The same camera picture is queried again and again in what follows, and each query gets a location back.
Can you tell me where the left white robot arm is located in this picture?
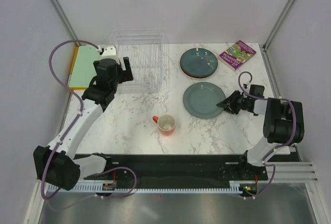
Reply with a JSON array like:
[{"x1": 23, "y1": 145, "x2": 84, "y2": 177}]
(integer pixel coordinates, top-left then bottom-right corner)
[{"x1": 33, "y1": 57, "x2": 133, "y2": 190}]

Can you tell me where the grey-teal plate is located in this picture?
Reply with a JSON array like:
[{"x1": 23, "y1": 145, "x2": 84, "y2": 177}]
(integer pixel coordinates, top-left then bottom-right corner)
[{"x1": 183, "y1": 82, "x2": 225, "y2": 119}]

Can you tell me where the green cutting board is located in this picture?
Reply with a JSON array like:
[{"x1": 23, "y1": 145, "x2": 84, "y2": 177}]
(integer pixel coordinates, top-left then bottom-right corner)
[{"x1": 68, "y1": 45, "x2": 101, "y2": 90}]

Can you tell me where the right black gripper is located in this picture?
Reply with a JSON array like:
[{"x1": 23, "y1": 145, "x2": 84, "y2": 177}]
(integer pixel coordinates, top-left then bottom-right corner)
[{"x1": 217, "y1": 90, "x2": 250, "y2": 115}]

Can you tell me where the white slotted cable duct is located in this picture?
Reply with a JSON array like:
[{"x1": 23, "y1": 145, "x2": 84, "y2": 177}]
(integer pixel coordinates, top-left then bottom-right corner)
[{"x1": 59, "y1": 181, "x2": 251, "y2": 194}]

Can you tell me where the orange mug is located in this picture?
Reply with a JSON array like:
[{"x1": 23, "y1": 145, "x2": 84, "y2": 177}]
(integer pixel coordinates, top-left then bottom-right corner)
[{"x1": 152, "y1": 114, "x2": 176, "y2": 136}]

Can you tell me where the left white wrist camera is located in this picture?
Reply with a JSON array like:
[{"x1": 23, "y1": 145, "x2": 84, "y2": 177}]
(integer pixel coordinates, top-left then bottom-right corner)
[{"x1": 98, "y1": 44, "x2": 120, "y2": 64}]

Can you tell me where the dark teal blossom plate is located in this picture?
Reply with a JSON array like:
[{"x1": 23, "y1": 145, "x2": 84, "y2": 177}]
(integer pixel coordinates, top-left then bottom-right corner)
[{"x1": 179, "y1": 48, "x2": 218, "y2": 69}]

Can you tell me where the red plate teal flower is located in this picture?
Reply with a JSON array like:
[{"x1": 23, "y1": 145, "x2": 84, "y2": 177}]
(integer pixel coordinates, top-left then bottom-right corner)
[{"x1": 180, "y1": 65, "x2": 216, "y2": 79}]

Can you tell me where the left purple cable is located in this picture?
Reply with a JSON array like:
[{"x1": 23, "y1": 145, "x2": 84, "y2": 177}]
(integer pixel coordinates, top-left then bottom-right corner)
[{"x1": 40, "y1": 38, "x2": 138, "y2": 211}]

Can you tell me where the clear wire dish rack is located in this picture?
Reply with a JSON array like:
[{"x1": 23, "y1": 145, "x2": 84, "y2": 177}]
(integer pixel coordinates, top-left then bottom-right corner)
[{"x1": 108, "y1": 28, "x2": 164, "y2": 93}]

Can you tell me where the purple book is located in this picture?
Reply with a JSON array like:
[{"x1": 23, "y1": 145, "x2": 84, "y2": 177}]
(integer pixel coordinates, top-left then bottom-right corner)
[{"x1": 219, "y1": 40, "x2": 257, "y2": 71}]

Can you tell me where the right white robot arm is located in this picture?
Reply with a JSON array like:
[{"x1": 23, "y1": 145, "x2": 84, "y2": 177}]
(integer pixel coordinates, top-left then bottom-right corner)
[{"x1": 217, "y1": 84, "x2": 304, "y2": 180}]

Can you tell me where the yellow cutting board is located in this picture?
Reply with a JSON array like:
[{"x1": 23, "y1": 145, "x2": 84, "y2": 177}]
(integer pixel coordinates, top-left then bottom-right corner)
[{"x1": 67, "y1": 46, "x2": 91, "y2": 89}]

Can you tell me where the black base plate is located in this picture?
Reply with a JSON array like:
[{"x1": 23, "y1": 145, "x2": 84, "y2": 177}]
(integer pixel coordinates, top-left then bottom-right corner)
[{"x1": 86, "y1": 155, "x2": 268, "y2": 189}]

